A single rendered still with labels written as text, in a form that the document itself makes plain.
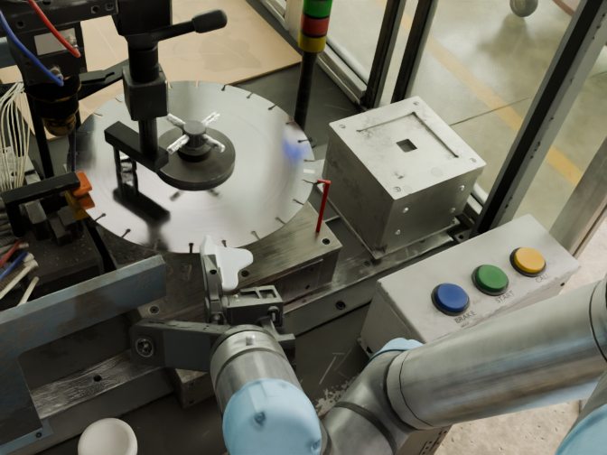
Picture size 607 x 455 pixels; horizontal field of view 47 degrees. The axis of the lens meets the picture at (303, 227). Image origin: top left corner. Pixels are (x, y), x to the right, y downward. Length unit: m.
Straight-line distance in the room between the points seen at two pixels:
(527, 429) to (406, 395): 1.32
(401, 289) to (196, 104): 0.40
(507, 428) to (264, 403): 1.41
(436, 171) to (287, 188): 0.26
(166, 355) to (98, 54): 0.84
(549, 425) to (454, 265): 1.07
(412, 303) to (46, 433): 0.49
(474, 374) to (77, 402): 0.56
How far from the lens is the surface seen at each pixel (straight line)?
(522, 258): 0.99
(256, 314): 0.75
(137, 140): 0.88
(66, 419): 0.96
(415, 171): 1.07
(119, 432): 0.93
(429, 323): 0.89
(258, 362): 0.62
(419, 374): 0.62
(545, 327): 0.52
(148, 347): 0.75
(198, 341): 0.73
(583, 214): 1.04
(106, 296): 0.78
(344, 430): 0.66
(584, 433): 0.33
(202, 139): 0.91
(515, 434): 1.93
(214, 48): 1.49
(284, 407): 0.56
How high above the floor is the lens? 1.61
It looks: 49 degrees down
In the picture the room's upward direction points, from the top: 11 degrees clockwise
